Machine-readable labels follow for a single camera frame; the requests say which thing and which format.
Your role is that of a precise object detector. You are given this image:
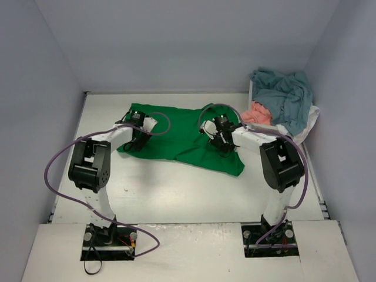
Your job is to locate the green t shirt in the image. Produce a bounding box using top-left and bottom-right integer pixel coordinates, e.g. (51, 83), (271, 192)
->
(117, 103), (244, 177)

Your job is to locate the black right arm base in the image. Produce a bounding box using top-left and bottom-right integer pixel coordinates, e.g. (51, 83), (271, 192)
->
(241, 221), (299, 258)

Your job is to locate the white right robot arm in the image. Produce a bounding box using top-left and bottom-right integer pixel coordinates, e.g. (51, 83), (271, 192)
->
(200, 114), (305, 242)

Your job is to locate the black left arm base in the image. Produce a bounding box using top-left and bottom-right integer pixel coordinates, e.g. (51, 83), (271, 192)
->
(80, 225), (138, 261)

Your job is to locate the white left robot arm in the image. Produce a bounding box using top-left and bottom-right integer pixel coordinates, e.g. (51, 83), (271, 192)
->
(68, 110), (157, 247)

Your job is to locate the pink t shirt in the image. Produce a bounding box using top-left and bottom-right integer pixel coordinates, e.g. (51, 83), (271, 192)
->
(241, 101), (273, 126)

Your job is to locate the white laundry basket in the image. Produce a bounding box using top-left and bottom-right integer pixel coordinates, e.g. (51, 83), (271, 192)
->
(249, 79), (283, 135)

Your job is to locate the grey-blue t shirt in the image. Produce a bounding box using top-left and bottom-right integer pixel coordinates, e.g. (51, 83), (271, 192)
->
(250, 68), (313, 136)

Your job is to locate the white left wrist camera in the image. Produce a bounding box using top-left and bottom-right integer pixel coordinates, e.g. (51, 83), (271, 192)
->
(142, 117), (157, 133)

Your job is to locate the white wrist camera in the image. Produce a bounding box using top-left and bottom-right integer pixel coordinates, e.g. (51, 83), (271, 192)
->
(200, 120), (218, 139)
(142, 117), (157, 133)

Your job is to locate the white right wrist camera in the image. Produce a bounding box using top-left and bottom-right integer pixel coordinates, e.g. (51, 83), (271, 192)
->
(200, 120), (218, 139)

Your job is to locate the black loop cable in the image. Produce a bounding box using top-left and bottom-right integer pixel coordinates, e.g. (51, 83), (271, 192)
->
(84, 245), (104, 276)

